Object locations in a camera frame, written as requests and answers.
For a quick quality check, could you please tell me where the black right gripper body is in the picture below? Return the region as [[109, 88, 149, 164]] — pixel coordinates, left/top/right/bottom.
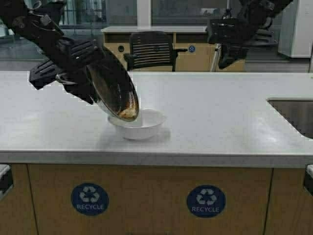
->
[[207, 18, 278, 69]]

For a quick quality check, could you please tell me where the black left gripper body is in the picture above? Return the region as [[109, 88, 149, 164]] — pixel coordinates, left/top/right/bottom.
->
[[29, 38, 105, 90]]

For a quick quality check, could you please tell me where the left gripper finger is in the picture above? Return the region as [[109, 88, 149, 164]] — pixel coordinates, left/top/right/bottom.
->
[[63, 83, 95, 105]]

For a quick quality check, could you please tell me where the steel frying pan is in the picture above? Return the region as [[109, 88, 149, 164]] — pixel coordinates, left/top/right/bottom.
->
[[55, 45, 140, 123]]

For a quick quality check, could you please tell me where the raw white shrimp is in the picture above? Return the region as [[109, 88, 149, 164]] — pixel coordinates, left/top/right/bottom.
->
[[118, 108, 138, 119]]

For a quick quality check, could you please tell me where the black robot base right edge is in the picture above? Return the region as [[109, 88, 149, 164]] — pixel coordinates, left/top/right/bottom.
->
[[303, 164, 313, 196]]

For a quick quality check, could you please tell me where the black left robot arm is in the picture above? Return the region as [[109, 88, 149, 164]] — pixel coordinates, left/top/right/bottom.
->
[[0, 0, 102, 104]]

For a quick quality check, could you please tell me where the black robot base left edge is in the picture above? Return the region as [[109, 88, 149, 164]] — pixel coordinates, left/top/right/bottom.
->
[[0, 164, 13, 199]]

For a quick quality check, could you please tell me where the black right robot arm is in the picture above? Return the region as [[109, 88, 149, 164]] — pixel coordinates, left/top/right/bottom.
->
[[207, 0, 292, 70]]

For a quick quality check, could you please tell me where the background wood counter cabinet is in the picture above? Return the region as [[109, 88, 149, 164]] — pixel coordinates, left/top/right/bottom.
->
[[101, 26, 216, 72]]

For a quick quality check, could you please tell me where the white appliance at right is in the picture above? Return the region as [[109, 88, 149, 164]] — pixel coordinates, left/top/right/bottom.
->
[[278, 0, 313, 58]]

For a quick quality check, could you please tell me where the white ceramic serving bowl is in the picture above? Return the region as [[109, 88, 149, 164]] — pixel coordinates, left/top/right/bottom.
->
[[108, 109, 167, 140]]

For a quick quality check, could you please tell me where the black mesh office chair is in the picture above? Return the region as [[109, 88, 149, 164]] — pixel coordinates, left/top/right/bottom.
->
[[123, 31, 188, 71]]

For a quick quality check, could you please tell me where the steel sink basin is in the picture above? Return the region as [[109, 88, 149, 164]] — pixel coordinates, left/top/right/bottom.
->
[[267, 98, 313, 140]]

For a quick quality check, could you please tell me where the left blue recycle sticker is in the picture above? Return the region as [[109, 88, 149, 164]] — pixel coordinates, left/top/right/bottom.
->
[[70, 183, 110, 216]]

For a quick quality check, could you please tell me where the blue recycle sticker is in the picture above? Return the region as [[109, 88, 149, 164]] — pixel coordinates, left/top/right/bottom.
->
[[70, 183, 110, 216], [186, 185, 227, 218]]

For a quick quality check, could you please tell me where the kitchen island wood cabinet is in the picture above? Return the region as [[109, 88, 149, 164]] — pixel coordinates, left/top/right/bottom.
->
[[0, 164, 313, 235]]

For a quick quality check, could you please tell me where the right blue recycle sticker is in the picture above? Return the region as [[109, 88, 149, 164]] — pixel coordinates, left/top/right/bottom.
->
[[186, 185, 227, 218]]

